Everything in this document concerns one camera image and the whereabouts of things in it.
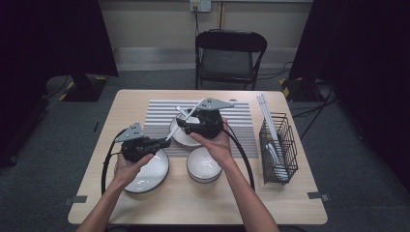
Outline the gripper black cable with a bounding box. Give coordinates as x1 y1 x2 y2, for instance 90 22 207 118
220 120 256 192
101 129 129 196

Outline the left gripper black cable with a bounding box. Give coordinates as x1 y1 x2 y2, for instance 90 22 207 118
101 129 129 196

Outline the black floor cable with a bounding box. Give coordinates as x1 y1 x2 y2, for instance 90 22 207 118
291 81 337 141
256 60 294 81

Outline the person's left hand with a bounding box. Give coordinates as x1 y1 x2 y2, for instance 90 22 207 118
113 153 156 189

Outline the long white chopstick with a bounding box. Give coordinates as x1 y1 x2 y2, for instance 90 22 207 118
164 98 205 142

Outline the white ceramic spoon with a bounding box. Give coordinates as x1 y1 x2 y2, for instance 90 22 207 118
175 105 191 119
265 142 290 182

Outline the black wire basket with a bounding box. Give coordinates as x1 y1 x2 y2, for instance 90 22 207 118
258 111 299 186

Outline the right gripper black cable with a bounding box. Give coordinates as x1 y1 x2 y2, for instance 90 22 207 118
220 120 256 192

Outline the grey floor tape piece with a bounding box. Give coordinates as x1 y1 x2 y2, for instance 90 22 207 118
307 191 331 203
63 194 88 207

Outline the white plate dark rim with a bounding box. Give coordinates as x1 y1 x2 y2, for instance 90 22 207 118
169 114 202 148
123 148 170 194

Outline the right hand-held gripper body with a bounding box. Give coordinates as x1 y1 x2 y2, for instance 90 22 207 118
192 97 235 140

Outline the white wall outlet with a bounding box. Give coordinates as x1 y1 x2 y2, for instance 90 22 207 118
189 0 212 14

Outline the round grey stand base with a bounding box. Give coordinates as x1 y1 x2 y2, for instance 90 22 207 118
45 74 75 100

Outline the person's right hand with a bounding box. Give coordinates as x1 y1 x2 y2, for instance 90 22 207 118
189 117 234 169

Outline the black curtain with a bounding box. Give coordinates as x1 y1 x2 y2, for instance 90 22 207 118
288 0 410 194
0 0 119 168

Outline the black folding chair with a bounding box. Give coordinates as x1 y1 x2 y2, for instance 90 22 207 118
194 28 269 91

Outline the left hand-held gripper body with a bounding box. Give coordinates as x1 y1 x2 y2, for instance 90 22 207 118
114 121 161 163

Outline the black stand base yellow tape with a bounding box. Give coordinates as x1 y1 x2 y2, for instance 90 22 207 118
58 72 108 103
279 76 325 103

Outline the bundle of white chopsticks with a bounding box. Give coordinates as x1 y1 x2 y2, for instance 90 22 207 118
256 92 283 146

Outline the black power cable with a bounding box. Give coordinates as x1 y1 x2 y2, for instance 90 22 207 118
192 5 201 38

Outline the grey striped placemat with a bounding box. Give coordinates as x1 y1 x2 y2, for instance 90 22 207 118
144 99 260 160

